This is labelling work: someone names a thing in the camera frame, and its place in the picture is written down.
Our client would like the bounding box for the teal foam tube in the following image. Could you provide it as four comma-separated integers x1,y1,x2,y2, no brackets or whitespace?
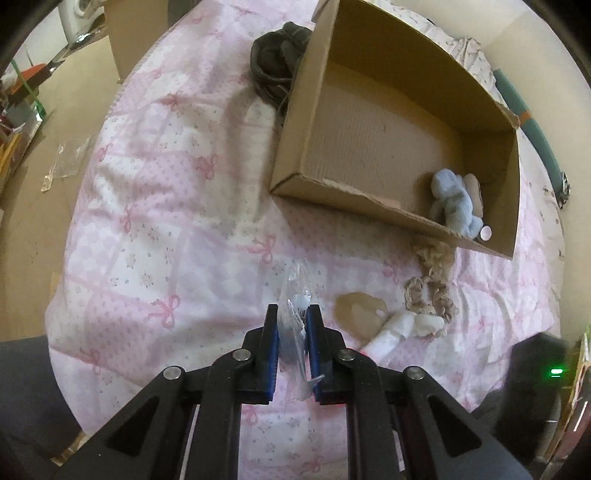
493,68,561,182

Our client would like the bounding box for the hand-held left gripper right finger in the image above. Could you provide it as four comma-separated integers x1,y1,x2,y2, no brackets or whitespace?
307,304,533,480

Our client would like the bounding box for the white washing machine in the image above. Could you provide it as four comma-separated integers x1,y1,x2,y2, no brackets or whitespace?
58,0,108,47

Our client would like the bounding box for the pink bow print bedspread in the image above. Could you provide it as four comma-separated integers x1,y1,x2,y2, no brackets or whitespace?
46,0,566,476

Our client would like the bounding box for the tall cardboard box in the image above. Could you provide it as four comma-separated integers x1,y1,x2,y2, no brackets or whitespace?
102,0,204,85

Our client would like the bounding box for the beige soft toy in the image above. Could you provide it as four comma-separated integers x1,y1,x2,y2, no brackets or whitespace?
463,174,485,219

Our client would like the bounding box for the dark grey garment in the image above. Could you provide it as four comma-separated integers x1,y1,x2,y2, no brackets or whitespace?
250,21,315,127

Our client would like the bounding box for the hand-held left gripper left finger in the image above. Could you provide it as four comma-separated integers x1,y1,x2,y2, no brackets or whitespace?
55,304,281,480

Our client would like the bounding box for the floral white pillow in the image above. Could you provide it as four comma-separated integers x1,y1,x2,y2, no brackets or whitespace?
392,0,497,90

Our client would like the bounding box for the light blue plush toy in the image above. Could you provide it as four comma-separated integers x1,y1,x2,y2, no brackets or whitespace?
429,169,483,240

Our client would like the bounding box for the beige braided rope toy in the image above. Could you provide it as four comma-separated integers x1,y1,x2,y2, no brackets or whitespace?
403,234,459,329

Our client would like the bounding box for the red and orange box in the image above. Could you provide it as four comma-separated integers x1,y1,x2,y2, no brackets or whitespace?
9,64,54,95

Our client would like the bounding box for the brown cardboard box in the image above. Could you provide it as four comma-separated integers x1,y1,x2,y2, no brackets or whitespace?
269,0,522,260

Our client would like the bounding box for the clear plastic bag with item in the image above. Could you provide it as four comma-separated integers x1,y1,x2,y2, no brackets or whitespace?
280,261,326,401

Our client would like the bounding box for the empty clear plastic bag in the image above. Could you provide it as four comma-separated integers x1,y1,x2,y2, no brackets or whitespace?
41,135,95,192

